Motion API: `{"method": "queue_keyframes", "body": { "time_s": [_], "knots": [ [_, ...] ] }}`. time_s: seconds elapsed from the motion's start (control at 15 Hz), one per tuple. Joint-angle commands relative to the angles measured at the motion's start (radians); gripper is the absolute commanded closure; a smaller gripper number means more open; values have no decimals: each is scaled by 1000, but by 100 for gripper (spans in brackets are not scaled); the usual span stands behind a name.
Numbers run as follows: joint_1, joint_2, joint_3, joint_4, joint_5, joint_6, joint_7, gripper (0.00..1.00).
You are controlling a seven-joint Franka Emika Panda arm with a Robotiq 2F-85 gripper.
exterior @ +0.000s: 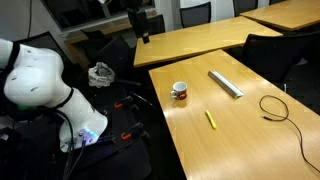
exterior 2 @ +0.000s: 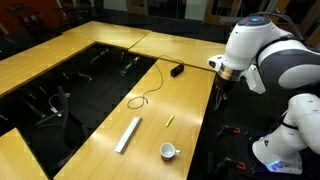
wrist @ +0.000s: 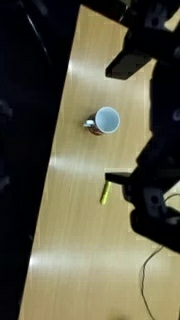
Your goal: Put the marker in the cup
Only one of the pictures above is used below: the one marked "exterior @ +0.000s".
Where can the crumpled grey cloth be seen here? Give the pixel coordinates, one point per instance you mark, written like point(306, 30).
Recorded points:
point(101, 75)

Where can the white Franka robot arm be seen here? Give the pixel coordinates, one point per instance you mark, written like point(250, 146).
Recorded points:
point(33, 76)

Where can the dark window with frame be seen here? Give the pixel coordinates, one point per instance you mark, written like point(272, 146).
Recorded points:
point(83, 10)

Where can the black camera on stand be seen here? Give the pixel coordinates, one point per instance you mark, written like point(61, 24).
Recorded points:
point(138, 20)

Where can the large black office chair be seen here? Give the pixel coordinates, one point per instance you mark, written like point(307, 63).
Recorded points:
point(273, 53)

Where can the long wooden table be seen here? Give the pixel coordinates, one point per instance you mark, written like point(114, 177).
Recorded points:
point(200, 40)

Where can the white red mug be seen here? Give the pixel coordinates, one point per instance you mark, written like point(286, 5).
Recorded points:
point(180, 90)

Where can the black mesh back chair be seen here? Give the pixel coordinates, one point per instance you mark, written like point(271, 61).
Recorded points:
point(196, 15)
point(245, 6)

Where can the black padded chair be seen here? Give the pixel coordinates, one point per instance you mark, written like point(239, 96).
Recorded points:
point(43, 42)

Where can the black robot mounting stand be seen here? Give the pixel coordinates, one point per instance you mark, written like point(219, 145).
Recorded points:
point(110, 156)

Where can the small black chair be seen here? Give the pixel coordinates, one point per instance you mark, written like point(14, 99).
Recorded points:
point(157, 24)

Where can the silver metal bar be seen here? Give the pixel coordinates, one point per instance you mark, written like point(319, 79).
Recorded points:
point(225, 84)

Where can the yellow marker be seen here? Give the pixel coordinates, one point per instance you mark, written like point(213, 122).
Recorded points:
point(210, 119)

